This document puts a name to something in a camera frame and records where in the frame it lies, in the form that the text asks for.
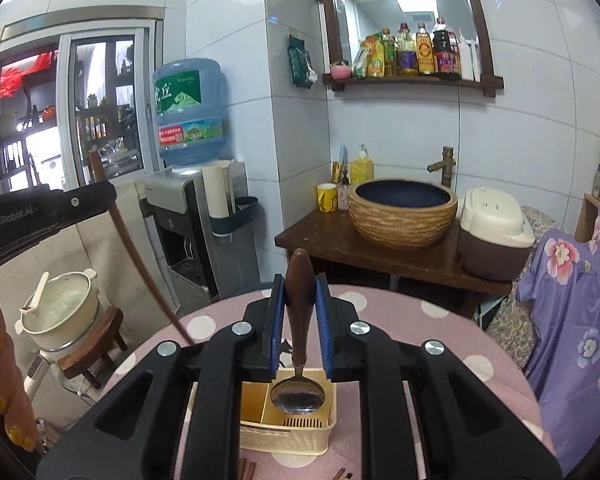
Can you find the sliding glass window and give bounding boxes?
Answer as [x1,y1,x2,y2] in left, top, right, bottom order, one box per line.
[0,22,153,192]

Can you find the purple floral cloth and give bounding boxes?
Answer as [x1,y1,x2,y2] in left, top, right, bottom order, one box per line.
[516,207,600,476]

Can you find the pink polka-dot tablecloth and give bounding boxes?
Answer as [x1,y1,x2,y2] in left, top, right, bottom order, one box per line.
[102,284,556,480]

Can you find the yellow mug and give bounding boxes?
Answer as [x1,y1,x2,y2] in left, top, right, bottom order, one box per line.
[316,182,338,212]

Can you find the bronze bamboo faucet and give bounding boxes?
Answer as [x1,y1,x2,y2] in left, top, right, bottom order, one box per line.
[426,146,456,188]

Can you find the grey water dispenser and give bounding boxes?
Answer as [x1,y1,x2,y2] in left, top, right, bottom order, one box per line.
[144,160,261,303]

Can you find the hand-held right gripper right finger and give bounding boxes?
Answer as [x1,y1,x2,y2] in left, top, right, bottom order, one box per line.
[315,274,563,480]

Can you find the white plastic bottle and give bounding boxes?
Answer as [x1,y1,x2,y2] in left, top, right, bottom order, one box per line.
[457,27,481,82]

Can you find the yellow cooking oil bottle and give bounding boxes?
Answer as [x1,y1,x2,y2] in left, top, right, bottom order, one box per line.
[396,22,419,77]

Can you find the wooden handle metal spoon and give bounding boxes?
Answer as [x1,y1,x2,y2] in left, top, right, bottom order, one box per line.
[270,248,327,416]

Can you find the dark wooden side table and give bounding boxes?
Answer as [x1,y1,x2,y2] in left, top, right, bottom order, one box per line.
[275,207,513,318]

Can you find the woven pattern sink basin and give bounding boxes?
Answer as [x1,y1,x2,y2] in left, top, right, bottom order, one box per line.
[347,178,458,251]

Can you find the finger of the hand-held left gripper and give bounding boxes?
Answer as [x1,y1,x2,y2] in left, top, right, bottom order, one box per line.
[50,181,117,234]

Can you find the green label oil bottle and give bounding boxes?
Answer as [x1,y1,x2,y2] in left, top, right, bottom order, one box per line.
[380,29,399,77]

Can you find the person's left hand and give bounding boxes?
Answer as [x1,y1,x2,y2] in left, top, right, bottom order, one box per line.
[0,287,41,453]

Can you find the dark wooden stool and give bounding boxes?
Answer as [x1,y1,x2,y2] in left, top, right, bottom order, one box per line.
[57,305,129,390]

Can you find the yellow snack packet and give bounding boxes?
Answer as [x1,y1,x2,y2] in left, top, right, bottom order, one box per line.
[352,35,386,79]

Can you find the small floral bottle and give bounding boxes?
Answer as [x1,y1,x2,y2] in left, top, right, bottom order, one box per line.
[336,171,351,211]

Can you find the cream ladle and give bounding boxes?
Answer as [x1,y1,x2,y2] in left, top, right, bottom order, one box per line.
[22,272,50,314]

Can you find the red label sauce bottle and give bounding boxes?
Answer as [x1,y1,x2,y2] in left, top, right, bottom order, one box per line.
[415,22,434,77]

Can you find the cream brown rice cooker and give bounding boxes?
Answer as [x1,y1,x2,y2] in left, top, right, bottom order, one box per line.
[455,187,536,282]

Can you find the yellow soap pump bottle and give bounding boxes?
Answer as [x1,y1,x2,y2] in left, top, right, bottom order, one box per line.
[350,144,374,184]

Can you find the blue water jug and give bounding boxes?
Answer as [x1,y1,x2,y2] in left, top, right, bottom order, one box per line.
[152,58,229,168]

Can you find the green hanging bag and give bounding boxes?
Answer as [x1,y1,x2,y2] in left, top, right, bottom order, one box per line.
[287,35,318,90]

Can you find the cream plastic utensil holder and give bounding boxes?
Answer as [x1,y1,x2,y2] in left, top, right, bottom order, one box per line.
[187,367,338,456]

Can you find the grey cup holder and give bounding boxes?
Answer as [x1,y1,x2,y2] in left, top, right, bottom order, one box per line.
[210,195,260,237]

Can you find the wooden framed mirror shelf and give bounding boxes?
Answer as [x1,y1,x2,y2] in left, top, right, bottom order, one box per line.
[314,0,504,97]

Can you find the dark soy sauce bottle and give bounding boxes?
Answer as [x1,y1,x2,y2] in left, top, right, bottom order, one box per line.
[432,17,462,81]

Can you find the blue green brushes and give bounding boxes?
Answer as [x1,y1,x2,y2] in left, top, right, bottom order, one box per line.
[332,143,348,183]

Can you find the stack of paper cups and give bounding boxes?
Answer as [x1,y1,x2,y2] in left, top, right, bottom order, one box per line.
[202,162,236,219]

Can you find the cream cooking pot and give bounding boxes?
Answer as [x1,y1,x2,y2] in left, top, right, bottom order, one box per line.
[20,268,102,361]

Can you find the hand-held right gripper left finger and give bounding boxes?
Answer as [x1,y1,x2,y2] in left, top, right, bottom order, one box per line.
[35,274,287,480]

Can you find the beige fabric cover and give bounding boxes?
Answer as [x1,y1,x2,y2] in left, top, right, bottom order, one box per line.
[75,180,181,333]

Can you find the light wooden box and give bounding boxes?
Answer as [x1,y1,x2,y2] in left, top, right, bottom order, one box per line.
[574,192,600,243]

